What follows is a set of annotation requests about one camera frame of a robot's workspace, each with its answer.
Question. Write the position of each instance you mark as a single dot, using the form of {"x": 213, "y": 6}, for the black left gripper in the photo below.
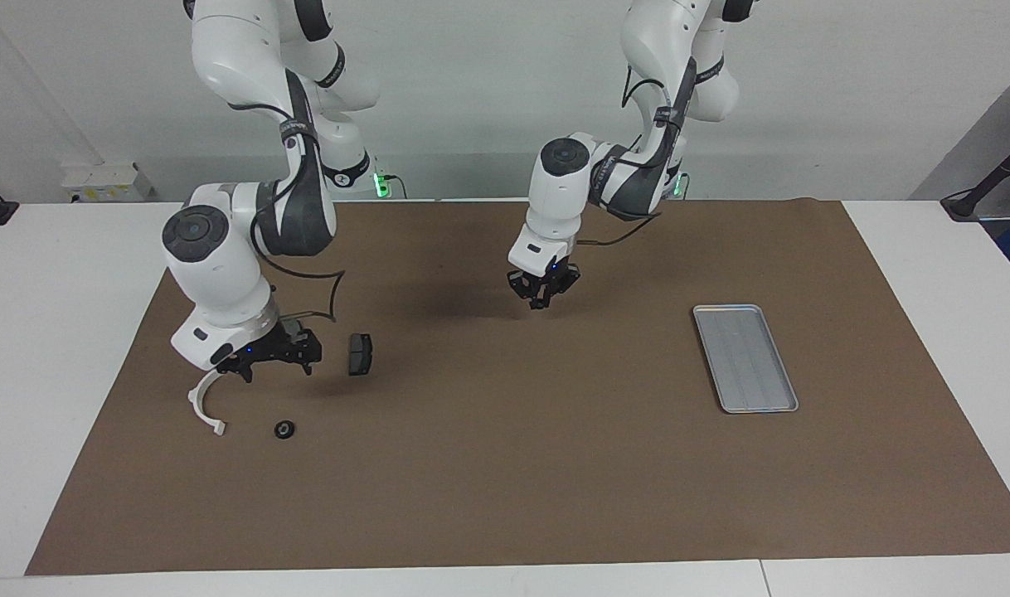
{"x": 546, "y": 276}

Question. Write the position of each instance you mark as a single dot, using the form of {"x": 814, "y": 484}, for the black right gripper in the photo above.
{"x": 281, "y": 344}

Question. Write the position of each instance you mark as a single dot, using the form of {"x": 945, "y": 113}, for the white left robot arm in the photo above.
{"x": 555, "y": 207}

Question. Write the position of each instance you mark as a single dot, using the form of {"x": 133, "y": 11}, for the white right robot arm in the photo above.
{"x": 215, "y": 274}

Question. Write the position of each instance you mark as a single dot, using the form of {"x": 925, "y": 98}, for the silver metal tray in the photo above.
{"x": 750, "y": 365}

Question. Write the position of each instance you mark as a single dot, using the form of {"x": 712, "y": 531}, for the short grey brake pad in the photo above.
{"x": 361, "y": 354}

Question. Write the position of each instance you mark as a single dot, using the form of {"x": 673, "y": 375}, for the brown table mat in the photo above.
{"x": 472, "y": 464}

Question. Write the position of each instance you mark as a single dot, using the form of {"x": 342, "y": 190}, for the white power strip box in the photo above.
{"x": 107, "y": 184}

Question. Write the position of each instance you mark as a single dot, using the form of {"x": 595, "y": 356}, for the black stand pole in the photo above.
{"x": 965, "y": 206}

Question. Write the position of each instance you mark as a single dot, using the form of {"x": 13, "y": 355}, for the white curved plastic bracket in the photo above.
{"x": 195, "y": 402}

